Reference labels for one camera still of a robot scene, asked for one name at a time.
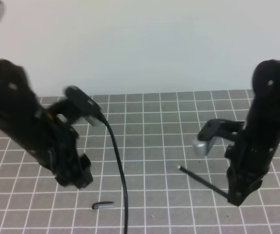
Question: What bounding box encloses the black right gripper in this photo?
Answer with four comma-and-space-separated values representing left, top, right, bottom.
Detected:
226, 130, 280, 206

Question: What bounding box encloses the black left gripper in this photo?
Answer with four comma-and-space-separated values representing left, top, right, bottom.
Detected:
37, 117, 93, 189

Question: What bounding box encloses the black pen cap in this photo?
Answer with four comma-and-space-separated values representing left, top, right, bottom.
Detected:
92, 201, 114, 210

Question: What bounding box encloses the black pen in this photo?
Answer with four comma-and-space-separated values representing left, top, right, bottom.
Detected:
177, 166, 228, 198

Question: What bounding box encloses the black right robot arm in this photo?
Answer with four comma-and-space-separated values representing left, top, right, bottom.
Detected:
225, 60, 280, 206

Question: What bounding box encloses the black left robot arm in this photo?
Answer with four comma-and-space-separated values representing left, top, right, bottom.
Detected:
0, 59, 93, 189

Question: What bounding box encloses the black left camera cable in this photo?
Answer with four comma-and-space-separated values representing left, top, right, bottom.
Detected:
98, 111, 130, 234

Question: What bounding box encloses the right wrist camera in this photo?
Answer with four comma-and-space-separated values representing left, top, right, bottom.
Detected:
193, 118, 244, 156

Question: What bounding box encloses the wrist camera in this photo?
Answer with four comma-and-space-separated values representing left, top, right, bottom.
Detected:
48, 86, 105, 126
193, 118, 244, 156

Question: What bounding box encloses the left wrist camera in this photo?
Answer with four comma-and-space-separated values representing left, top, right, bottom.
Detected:
48, 86, 105, 126

